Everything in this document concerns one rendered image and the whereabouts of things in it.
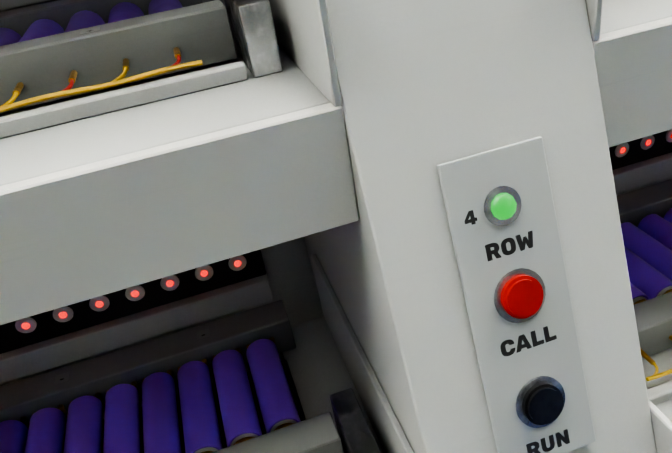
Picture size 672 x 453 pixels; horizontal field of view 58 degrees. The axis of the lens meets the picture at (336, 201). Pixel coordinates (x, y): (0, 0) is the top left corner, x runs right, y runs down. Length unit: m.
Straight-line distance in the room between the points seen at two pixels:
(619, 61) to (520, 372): 0.12
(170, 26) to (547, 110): 0.15
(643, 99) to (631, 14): 0.03
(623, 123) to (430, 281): 0.10
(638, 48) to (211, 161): 0.16
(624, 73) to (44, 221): 0.21
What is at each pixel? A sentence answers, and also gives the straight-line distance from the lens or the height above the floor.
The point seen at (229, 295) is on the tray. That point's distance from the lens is 0.38.
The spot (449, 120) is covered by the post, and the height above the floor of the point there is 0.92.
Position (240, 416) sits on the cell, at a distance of 0.33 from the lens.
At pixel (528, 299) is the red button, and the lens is 0.23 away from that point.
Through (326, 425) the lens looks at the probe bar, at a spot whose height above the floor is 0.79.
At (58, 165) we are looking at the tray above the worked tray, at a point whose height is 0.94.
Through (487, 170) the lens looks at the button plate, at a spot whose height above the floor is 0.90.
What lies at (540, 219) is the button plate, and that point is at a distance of 0.23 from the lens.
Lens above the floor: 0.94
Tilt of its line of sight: 11 degrees down
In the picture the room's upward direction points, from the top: 14 degrees counter-clockwise
